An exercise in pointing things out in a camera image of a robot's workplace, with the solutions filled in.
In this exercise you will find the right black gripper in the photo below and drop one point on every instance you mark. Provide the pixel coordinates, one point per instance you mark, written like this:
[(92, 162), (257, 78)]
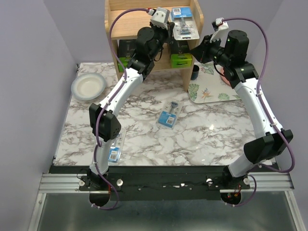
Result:
[(200, 52)]

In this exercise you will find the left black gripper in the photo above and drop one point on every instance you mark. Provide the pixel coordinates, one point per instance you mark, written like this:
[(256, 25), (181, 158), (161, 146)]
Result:
[(166, 32)]

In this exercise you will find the black green razor box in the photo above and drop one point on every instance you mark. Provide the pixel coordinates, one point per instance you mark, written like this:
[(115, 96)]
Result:
[(125, 51), (179, 52)]

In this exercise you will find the blue razor blister pack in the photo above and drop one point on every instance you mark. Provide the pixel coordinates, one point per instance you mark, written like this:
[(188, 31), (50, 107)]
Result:
[(116, 148), (185, 27), (169, 114)]

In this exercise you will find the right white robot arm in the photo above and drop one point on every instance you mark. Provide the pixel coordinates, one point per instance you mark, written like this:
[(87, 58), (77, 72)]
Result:
[(271, 139)]

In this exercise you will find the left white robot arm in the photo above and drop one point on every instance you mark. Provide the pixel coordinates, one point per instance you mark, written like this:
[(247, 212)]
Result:
[(103, 116)]

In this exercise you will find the wooden two-tier shelf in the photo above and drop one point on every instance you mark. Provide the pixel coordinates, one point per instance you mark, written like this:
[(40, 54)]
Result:
[(125, 18)]

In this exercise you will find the dark blue cup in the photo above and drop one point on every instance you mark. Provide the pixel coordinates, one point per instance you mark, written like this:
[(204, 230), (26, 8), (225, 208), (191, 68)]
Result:
[(195, 72)]

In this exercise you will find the floral serving tray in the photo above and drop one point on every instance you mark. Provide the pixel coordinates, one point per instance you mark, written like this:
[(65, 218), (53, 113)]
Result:
[(209, 86)]

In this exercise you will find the white blue-rimmed bowl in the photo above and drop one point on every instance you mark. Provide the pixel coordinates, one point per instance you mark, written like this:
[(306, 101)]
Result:
[(88, 86)]

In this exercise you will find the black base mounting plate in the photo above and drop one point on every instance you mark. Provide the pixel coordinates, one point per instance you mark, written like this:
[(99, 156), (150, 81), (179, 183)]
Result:
[(208, 183)]

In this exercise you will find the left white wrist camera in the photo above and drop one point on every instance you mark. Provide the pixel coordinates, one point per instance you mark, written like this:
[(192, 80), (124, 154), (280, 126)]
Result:
[(159, 17)]

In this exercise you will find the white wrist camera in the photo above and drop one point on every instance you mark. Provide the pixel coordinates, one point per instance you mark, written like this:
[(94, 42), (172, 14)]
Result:
[(159, 17), (220, 27)]

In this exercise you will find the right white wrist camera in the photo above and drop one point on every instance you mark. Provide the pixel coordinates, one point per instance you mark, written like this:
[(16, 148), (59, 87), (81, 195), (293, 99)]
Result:
[(220, 27)]

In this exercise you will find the aluminium rail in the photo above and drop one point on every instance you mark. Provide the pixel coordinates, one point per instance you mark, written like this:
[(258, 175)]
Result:
[(70, 183)]

